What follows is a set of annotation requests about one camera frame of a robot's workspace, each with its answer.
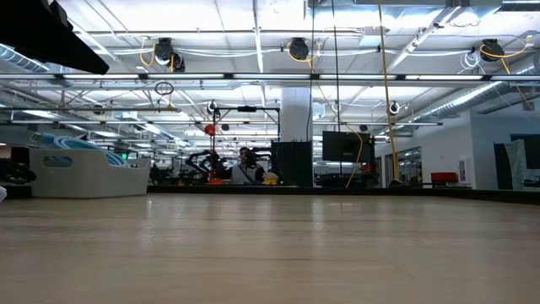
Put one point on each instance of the black tall cabinet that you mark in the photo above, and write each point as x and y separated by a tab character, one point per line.
291	164

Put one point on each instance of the black aluminium table frame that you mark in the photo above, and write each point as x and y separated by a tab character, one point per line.
337	191

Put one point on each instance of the white structural column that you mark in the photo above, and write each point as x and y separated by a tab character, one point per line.
295	114

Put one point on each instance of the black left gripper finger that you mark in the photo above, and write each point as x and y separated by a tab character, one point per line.
42	38

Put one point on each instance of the black distant robot arm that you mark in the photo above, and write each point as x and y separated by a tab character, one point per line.
257	154
211	162

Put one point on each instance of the yellow distant object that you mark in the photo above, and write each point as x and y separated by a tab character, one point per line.
270	179

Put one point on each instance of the red storage bin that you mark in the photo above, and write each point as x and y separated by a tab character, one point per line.
444	177

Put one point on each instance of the white rounded object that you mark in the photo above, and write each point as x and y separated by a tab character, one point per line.
2	195

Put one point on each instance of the long ceiling light strip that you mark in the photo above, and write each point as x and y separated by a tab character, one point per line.
270	77

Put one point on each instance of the orange distant object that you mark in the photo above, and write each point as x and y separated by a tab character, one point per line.
215	181

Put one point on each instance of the silver ventilation duct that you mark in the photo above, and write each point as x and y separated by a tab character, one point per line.
485	90

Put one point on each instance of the red round object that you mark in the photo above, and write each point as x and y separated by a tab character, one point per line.
210	130

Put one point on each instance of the person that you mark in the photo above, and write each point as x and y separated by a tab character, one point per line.
246	175

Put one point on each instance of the black wall monitor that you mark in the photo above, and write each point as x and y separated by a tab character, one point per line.
346	147

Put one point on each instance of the black distant station frame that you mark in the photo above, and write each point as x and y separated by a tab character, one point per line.
246	109

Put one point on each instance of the translucent white plastic bin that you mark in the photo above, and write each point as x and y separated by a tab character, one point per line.
93	181

